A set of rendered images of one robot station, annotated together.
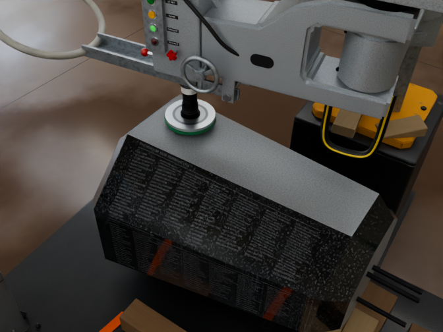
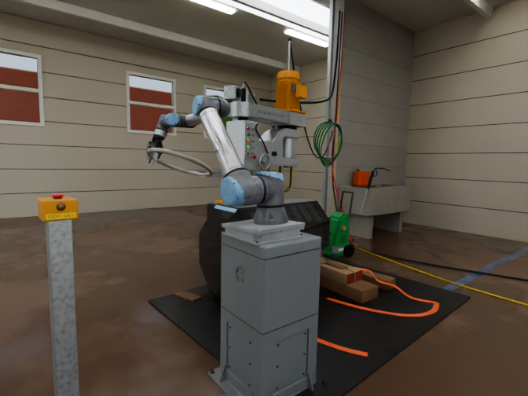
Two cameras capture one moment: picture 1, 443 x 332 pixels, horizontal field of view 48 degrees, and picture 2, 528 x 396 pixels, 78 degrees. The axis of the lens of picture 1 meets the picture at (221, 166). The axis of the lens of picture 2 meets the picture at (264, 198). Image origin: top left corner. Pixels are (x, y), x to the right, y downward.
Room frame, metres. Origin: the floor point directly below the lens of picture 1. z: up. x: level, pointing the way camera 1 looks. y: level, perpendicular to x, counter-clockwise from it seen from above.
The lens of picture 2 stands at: (0.62, 2.86, 1.24)
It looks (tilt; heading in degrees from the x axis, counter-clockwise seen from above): 6 degrees down; 287
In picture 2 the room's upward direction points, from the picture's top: 1 degrees clockwise
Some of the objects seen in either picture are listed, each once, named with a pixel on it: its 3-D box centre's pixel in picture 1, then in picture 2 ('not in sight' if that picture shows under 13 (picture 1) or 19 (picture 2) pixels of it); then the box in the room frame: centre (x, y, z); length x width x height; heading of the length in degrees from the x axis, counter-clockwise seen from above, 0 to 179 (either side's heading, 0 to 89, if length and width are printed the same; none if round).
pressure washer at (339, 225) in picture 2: not in sight; (337, 223); (0.94, -1.64, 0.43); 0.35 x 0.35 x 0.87; 44
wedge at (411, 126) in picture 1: (401, 126); not in sight; (1.76, -0.81, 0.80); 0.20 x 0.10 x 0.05; 98
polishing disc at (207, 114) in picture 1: (190, 114); not in sight; (1.66, 0.14, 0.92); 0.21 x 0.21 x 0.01
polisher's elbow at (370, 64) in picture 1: (372, 52); (286, 148); (1.41, -0.47, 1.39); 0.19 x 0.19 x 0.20
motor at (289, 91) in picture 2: not in sight; (289, 93); (1.40, -0.47, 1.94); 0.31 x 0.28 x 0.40; 158
